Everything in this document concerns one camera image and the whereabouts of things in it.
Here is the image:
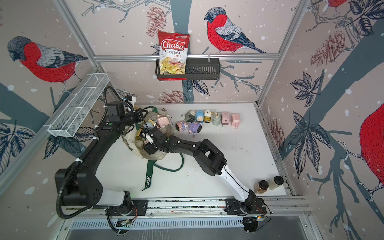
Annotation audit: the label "yellow sharpener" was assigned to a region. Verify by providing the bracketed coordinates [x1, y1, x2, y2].
[204, 110, 212, 124]

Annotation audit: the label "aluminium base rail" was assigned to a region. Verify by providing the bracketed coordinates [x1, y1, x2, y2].
[70, 197, 311, 233]

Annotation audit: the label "grey blue sharpener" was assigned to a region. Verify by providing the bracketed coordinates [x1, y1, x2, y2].
[143, 119, 156, 130]

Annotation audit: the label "canvas tote bag green handles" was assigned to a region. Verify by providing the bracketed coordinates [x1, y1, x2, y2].
[122, 106, 185, 190]

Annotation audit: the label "pale green sharpener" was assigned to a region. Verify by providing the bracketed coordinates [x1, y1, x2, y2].
[212, 111, 222, 126]

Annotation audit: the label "black wall basket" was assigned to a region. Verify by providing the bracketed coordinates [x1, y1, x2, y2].
[155, 58, 221, 81]

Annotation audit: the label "white wire mesh basket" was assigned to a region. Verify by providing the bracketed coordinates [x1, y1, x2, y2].
[48, 73, 110, 137]

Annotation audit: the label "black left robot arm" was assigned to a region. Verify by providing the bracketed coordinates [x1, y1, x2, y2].
[55, 95, 148, 220]

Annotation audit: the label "pink square sharpener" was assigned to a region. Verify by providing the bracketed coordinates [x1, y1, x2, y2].
[231, 113, 241, 129]

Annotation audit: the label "purple sharpener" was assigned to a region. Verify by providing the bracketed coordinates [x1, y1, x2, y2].
[189, 122, 203, 135]

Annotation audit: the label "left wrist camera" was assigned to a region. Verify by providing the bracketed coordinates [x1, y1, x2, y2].
[123, 95, 136, 105]

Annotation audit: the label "pink face sharpener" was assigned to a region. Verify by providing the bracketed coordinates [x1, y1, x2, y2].
[175, 121, 189, 132]

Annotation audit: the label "brown spice jar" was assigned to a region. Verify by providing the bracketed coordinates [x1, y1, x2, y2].
[254, 180, 269, 194]

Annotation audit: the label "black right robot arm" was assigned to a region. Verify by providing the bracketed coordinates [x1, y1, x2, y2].
[144, 128, 267, 217]

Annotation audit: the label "red cassava chips bag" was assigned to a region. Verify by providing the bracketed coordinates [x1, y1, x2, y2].
[158, 31, 190, 76]

